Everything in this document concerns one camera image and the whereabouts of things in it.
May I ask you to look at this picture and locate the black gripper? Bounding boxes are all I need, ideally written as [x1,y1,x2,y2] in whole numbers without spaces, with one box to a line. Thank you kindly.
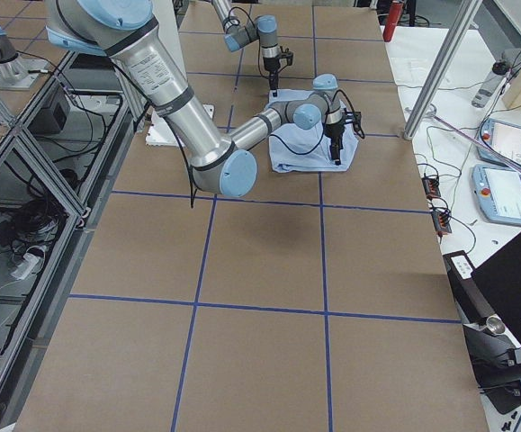
[263,57,280,97]
[323,121,345,165]

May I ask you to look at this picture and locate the light blue t-shirt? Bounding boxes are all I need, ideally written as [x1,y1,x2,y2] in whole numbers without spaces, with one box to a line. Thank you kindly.
[268,89,359,173]

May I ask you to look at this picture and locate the reacher grabber stick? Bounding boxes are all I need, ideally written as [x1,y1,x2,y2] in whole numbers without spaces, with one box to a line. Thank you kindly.
[426,103,521,190]

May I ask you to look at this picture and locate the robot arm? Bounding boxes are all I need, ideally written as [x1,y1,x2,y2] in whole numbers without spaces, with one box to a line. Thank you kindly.
[46,1,346,197]
[211,0,284,96]

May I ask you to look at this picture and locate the red cylinder tube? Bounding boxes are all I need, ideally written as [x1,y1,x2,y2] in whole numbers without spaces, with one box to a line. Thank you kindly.
[382,0,403,42]

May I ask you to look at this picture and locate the near blue teach pendant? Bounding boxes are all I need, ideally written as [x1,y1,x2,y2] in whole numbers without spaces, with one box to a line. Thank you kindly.
[472,164,521,227]

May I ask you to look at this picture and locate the blue teach pendant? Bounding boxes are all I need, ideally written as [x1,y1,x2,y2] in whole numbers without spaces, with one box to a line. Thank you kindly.
[480,119,521,165]
[472,164,521,227]

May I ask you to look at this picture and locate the far blue teach pendant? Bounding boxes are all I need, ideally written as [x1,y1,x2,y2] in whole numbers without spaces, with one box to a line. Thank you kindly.
[480,119,521,165]

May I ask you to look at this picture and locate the black laptop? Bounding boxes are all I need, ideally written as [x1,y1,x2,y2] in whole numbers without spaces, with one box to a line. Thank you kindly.
[444,232,521,344]

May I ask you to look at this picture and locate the aluminium frame post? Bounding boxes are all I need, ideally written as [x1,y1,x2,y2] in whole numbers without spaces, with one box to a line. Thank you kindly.
[403,0,483,140]

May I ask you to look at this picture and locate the aluminium frame rack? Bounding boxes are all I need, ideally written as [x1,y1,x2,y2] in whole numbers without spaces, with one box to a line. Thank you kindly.
[0,51,148,428]

